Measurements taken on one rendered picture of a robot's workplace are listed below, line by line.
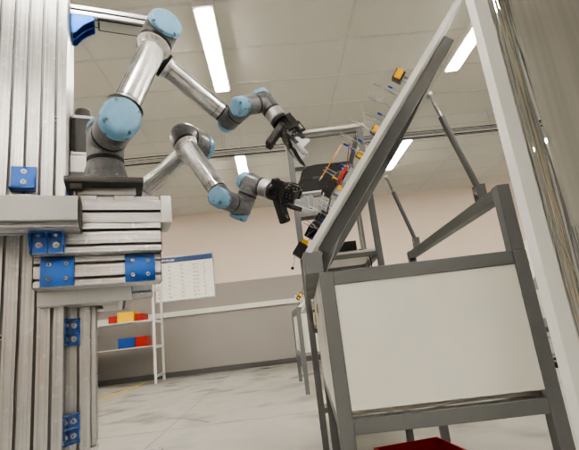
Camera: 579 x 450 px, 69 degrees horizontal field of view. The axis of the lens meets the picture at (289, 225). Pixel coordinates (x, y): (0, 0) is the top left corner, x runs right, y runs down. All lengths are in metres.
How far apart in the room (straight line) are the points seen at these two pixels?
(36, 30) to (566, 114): 1.72
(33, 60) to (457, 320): 1.67
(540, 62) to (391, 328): 0.74
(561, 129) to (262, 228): 8.40
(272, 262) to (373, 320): 7.84
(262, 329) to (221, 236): 2.16
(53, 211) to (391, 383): 1.02
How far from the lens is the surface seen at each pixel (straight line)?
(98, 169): 1.46
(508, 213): 1.40
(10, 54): 1.90
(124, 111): 1.40
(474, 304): 1.32
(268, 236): 9.14
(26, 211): 1.30
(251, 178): 1.66
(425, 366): 1.28
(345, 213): 1.42
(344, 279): 1.24
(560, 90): 1.07
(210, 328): 9.02
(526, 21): 1.13
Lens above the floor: 0.65
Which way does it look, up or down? 14 degrees up
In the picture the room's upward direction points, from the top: 7 degrees counter-clockwise
